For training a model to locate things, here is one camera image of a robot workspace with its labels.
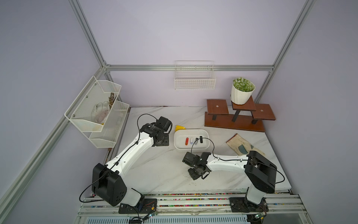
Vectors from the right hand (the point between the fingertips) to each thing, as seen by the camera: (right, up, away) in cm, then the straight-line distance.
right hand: (196, 175), depth 85 cm
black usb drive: (+5, +20, +16) cm, 26 cm away
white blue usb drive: (-2, +20, +14) cm, 24 cm away
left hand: (-21, +21, -4) cm, 30 cm away
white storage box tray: (-10, +22, +16) cm, 29 cm away
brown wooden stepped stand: (+44, +37, +25) cm, 62 cm away
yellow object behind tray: (-12, +28, +22) cm, 38 cm away
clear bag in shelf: (-56, +39, -7) cm, 69 cm away
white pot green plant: (+27, +52, -3) cm, 58 cm away
